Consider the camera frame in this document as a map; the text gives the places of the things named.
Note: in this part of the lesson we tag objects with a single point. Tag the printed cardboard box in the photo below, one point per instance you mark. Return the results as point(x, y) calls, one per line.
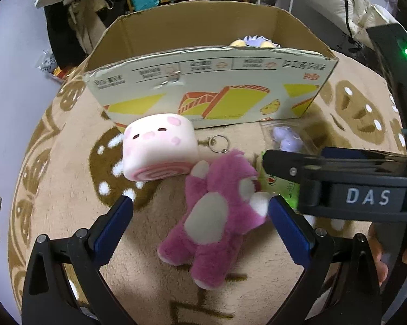
point(223, 74)

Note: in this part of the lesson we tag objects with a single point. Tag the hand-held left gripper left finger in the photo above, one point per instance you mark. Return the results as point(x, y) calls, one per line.
point(114, 230)

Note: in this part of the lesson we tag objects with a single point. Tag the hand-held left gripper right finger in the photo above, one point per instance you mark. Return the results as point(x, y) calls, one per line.
point(289, 233)

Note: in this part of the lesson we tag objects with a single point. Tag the purple toy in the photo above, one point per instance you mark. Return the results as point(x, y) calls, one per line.
point(286, 138)

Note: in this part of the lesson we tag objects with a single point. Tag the green tissue pack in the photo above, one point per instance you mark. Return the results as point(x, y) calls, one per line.
point(284, 189)

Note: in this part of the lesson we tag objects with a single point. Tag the pile of colourful packets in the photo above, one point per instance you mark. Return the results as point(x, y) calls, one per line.
point(53, 66)

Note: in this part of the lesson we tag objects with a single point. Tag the yellow plush toy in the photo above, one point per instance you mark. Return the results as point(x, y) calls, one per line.
point(236, 43)

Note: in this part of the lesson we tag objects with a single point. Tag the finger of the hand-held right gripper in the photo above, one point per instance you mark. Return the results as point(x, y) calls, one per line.
point(359, 153)
point(325, 167)

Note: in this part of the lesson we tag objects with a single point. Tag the purple-haired plush doll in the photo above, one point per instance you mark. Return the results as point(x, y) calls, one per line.
point(257, 40)

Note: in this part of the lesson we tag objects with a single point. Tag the black hanging garment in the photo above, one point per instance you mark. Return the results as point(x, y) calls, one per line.
point(61, 37)

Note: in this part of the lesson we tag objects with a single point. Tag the person's right hand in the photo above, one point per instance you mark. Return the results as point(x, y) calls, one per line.
point(381, 247)

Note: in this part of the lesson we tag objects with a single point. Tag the pink roll cake plush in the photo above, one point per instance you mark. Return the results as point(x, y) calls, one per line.
point(156, 149)

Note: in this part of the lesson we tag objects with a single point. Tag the beige hanging garment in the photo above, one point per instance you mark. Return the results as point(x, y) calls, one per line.
point(88, 17)

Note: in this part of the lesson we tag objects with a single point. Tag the pink bear plush toy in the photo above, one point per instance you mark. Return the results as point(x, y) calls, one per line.
point(217, 230)

